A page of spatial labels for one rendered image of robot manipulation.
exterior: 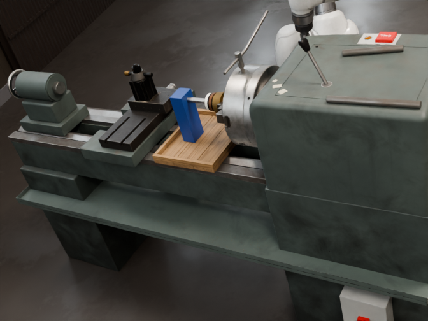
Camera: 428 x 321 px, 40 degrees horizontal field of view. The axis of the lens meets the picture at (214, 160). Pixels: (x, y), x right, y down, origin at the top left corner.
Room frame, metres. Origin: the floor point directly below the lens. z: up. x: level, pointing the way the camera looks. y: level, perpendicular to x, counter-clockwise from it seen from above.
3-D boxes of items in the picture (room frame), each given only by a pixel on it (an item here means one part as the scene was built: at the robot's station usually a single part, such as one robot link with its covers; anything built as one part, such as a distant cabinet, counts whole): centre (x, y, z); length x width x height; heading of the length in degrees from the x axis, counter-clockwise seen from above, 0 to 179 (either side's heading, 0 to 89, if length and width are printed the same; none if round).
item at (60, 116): (2.68, 0.71, 1.01); 0.30 x 0.20 x 0.29; 50
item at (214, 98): (2.01, -0.10, 1.08); 0.09 x 0.09 x 0.09; 50
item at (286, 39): (2.50, -0.52, 0.97); 0.18 x 0.16 x 0.22; 86
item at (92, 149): (2.36, 0.28, 0.90); 0.53 x 0.30 x 0.06; 140
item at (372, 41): (1.81, -0.68, 1.23); 0.13 x 0.08 x 0.06; 50
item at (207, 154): (2.10, 0.01, 0.89); 0.36 x 0.30 x 0.04; 140
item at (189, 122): (2.13, 0.05, 1.00); 0.08 x 0.06 x 0.23; 140
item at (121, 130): (2.31, 0.25, 0.95); 0.43 x 0.18 x 0.04; 140
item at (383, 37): (1.80, -0.70, 1.26); 0.06 x 0.06 x 0.02; 50
